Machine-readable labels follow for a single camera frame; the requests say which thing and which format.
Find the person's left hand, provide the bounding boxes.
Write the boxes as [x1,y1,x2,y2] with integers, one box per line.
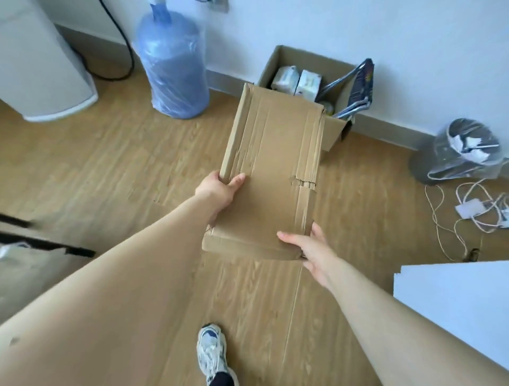
[194,171,246,220]

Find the person's right hand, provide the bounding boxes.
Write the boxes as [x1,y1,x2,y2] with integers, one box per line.
[277,222,343,290]

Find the brown cardboard box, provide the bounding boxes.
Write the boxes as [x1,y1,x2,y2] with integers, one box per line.
[257,45,368,152]
[201,82,326,261]

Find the person's left forearm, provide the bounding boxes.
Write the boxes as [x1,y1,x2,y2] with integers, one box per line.
[0,194,217,386]

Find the person's right forearm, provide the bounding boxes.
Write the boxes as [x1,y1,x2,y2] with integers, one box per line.
[328,260,509,386]

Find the white tissue packet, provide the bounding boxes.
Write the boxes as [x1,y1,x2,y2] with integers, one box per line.
[271,65,300,95]
[295,70,322,100]

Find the open brown cardboard box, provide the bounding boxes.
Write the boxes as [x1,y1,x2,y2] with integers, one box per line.
[257,45,368,152]

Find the white and blue sneaker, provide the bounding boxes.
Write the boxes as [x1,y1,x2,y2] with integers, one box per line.
[196,323,239,386]

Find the blue water jug in plastic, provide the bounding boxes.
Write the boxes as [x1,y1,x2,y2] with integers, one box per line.
[135,0,210,120]

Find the dark printed foil bag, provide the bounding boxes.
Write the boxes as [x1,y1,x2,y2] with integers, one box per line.
[318,58,374,119]

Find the white board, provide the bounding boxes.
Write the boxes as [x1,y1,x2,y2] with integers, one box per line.
[393,260,509,370]

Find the white charger adapter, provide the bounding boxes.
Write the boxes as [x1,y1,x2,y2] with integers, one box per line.
[455,200,482,218]

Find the grey bin with clear liner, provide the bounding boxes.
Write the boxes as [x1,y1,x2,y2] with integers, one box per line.
[410,118,506,185]

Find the white appliance cabinet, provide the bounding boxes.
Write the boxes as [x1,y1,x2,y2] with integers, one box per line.
[0,0,99,122]

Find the white charging cable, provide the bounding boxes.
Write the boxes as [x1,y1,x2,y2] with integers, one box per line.
[424,179,509,262]

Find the black power cable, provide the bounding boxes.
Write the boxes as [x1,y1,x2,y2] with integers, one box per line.
[71,0,136,81]

